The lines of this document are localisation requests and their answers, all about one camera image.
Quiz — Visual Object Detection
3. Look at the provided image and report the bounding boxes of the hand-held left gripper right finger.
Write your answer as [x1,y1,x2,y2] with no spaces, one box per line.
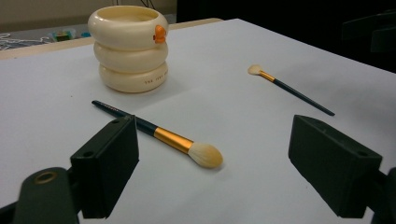
[288,114,383,219]

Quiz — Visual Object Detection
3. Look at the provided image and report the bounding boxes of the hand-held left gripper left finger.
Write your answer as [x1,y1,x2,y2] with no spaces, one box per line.
[70,115,140,219]

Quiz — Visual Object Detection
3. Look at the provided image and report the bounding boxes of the wooden spoon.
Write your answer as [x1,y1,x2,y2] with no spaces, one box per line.
[92,99,224,170]

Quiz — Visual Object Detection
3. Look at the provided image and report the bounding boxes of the small makeup brush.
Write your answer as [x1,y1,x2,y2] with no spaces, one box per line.
[247,63,336,118]

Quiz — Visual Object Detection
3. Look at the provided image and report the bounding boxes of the cream ringed cup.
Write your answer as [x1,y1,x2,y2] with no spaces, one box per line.
[87,5,170,94]

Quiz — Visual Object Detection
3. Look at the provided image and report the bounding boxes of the white table sheet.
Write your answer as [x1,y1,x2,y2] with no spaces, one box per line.
[0,18,396,224]

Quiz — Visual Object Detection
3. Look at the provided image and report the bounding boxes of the small colourful toy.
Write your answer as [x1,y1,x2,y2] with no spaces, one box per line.
[49,28,78,43]

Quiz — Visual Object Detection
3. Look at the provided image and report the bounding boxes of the white cable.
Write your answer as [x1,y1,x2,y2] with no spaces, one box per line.
[0,32,50,51]

